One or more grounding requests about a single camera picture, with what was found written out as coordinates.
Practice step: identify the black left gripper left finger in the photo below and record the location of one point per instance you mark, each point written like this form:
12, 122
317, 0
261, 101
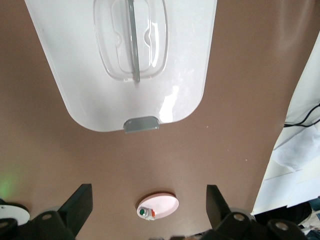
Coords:
75, 210

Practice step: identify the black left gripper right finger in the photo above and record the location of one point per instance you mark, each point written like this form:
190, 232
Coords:
217, 212

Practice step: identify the pink round plate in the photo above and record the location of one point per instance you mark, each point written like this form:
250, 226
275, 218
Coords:
165, 202

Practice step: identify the white lidded storage box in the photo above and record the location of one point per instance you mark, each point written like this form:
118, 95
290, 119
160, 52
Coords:
82, 75

